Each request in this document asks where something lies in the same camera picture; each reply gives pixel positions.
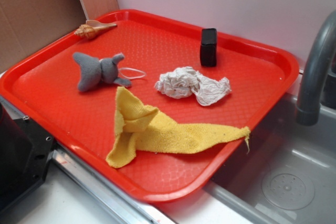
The black box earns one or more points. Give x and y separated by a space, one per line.
208 47

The red plastic tray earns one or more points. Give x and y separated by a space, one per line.
44 87

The crumpled white paper towel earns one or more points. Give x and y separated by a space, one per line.
185 81

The yellow cloth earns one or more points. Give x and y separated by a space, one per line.
140 127

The grey plush mouse toy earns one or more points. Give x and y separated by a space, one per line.
94 71

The brown spiral seashell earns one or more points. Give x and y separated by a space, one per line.
93 28

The grey plastic sink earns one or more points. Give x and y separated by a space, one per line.
286 173

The grey faucet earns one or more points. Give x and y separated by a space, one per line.
318 81

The brown cardboard panel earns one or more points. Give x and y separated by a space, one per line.
29 25

